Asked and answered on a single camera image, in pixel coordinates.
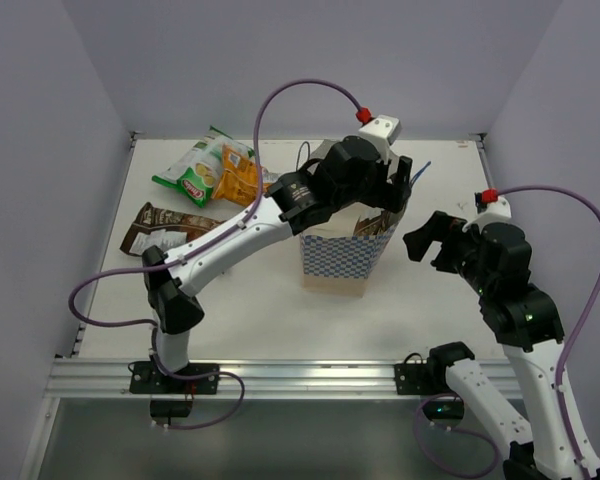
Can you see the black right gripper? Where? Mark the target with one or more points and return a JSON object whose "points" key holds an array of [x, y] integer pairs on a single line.
{"points": [[441, 226]]}

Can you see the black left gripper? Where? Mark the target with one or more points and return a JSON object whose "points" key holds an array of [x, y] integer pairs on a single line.
{"points": [[397, 182]]}

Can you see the yellow snack bag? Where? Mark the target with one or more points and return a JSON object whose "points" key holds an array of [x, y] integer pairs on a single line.
{"points": [[239, 180]]}

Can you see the green Chuba chips bag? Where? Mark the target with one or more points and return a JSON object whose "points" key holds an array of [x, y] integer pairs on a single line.
{"points": [[197, 173]]}

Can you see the dark brown snack bag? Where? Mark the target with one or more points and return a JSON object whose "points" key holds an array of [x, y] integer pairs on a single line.
{"points": [[374, 221], [164, 228]]}

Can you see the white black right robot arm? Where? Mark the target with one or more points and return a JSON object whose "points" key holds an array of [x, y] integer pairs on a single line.
{"points": [[548, 441]]}

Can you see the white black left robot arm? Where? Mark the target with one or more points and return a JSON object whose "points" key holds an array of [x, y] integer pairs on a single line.
{"points": [[297, 201]]}

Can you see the blue checkered paper bag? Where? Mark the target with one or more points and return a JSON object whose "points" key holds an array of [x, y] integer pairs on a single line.
{"points": [[336, 262]]}

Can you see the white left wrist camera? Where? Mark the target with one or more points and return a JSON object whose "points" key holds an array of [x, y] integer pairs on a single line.
{"points": [[382, 130]]}

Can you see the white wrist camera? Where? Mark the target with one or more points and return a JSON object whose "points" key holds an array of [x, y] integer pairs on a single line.
{"points": [[492, 207], [382, 130]]}

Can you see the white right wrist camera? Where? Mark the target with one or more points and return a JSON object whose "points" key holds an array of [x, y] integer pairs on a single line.
{"points": [[492, 207]]}

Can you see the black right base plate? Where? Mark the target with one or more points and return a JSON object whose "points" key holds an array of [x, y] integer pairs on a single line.
{"points": [[413, 378]]}

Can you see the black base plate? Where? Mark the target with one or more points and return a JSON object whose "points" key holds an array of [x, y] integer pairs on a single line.
{"points": [[147, 379], [413, 378]]}

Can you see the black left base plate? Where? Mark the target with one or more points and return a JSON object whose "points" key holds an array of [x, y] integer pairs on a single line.
{"points": [[147, 379]]}

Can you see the aluminium mounting rail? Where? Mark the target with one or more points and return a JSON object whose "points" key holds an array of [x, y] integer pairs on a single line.
{"points": [[99, 378]]}

